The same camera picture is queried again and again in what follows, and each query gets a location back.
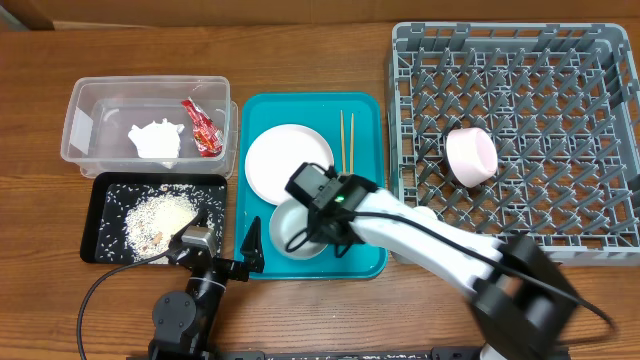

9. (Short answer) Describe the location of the white cylindrical cup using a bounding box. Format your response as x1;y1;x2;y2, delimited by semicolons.
414;206;438;220

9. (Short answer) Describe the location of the red sauce packet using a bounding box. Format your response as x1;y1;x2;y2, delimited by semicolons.
181;98;224;157

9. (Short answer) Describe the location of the grey dishwasher rack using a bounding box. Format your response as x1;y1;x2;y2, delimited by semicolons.
386;22;639;266

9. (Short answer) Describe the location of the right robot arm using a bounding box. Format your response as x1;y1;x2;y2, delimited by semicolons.
285;163;577;359

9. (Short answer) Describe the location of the clear plastic storage bin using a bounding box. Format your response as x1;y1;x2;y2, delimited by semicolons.
60;75;239;178

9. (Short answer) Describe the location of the black plastic tray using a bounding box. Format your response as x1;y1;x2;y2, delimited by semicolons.
80;173;227;263

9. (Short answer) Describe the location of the teal serving tray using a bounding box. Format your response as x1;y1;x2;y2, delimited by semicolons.
234;92;388;280

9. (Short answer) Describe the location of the cooked rice pile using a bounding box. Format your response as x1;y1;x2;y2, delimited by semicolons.
95;183;227;264

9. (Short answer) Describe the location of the white napkin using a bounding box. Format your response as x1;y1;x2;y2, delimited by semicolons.
128;118;185;169

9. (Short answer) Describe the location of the white round plate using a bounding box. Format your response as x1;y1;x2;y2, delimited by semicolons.
244;124;334;205

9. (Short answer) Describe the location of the left wooden chopstick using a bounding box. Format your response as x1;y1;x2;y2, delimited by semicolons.
340;110;347;173

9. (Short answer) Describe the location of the wooden chopstick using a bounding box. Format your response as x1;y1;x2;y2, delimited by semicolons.
340;110;347;173
349;113;355;174

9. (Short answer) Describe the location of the right wooden chopstick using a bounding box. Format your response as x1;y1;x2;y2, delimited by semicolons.
349;113;355;174

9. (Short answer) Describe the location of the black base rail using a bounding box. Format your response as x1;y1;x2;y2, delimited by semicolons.
127;346;481;360

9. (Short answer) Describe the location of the pink bowl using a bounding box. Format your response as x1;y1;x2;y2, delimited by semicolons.
445;127;498;188

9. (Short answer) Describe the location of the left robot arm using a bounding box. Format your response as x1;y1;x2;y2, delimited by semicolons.
148;210;265;359

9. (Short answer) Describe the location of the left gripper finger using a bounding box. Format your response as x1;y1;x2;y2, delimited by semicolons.
171;209;206;245
240;216;265;273

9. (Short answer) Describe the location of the grey small bowl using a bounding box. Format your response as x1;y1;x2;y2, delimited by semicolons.
269;199;327;260

